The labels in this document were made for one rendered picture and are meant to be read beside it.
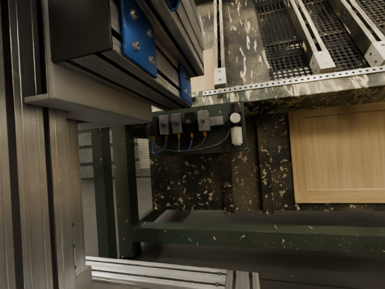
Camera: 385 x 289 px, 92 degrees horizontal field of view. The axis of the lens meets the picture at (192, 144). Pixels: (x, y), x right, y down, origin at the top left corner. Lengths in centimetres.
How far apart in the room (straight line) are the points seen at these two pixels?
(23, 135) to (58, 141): 5
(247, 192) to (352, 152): 59
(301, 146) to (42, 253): 115
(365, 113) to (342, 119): 11
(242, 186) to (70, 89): 106
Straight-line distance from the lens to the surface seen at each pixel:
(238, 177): 120
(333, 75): 109
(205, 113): 84
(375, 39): 130
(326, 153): 126
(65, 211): 38
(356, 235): 114
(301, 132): 122
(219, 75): 106
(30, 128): 34
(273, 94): 98
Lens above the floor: 60
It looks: 1 degrees up
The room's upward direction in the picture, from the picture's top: 4 degrees counter-clockwise
